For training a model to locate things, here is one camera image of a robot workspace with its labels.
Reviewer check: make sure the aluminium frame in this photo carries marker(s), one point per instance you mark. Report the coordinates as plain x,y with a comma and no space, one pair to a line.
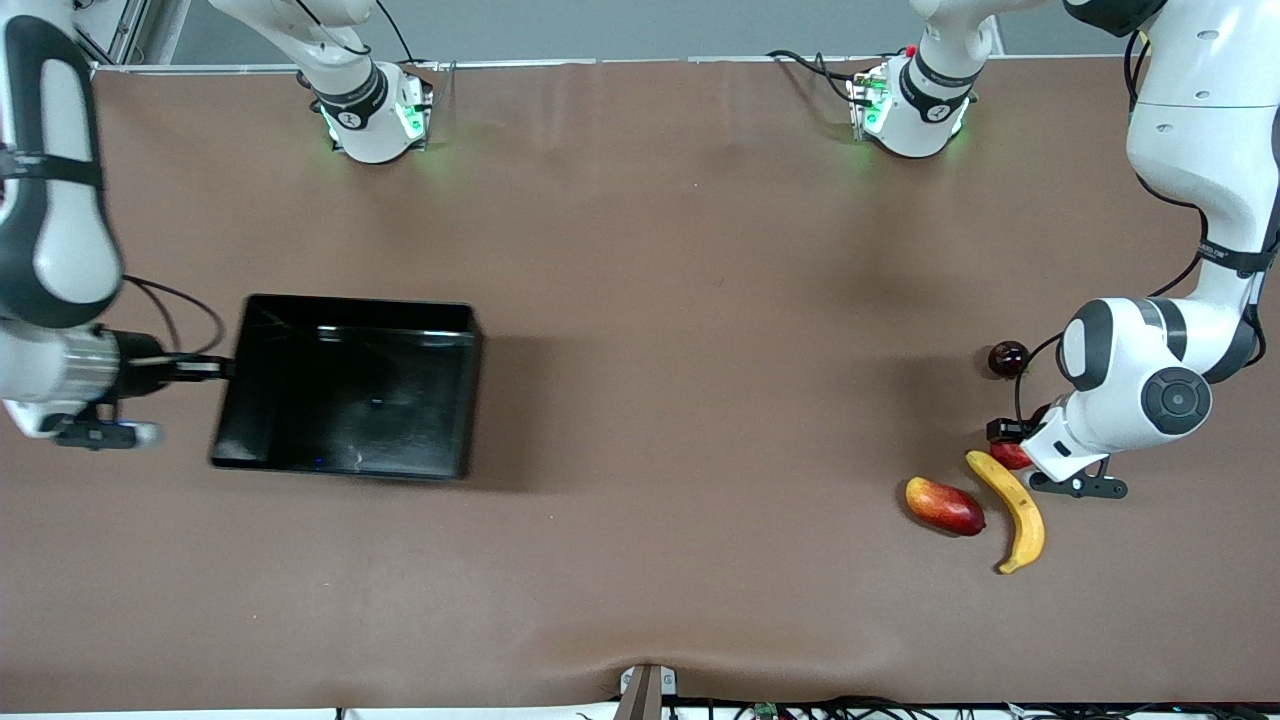
120,30

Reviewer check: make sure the brown table cover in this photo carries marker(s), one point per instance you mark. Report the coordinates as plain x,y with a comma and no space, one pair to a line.
640,250

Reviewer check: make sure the yellow banana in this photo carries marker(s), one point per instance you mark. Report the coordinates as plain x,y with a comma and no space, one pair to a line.
1025,520

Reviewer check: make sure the dark purple round fruit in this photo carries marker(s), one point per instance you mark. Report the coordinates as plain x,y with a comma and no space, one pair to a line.
1008,360

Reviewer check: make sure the red yellow mango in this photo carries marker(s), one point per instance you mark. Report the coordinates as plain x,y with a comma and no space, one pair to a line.
945,505

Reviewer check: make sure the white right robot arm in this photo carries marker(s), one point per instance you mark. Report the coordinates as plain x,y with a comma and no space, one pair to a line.
60,230

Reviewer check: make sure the black plastic box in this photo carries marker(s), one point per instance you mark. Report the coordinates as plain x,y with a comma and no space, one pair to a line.
350,400

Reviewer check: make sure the red apple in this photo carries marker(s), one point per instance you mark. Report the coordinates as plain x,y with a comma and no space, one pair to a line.
1010,456

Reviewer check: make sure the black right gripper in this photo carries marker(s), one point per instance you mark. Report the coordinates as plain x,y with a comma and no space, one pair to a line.
141,358

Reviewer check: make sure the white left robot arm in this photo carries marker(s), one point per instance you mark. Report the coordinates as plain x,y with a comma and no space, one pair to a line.
1130,380

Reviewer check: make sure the metal table edge bracket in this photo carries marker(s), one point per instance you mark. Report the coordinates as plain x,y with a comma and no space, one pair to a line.
645,695

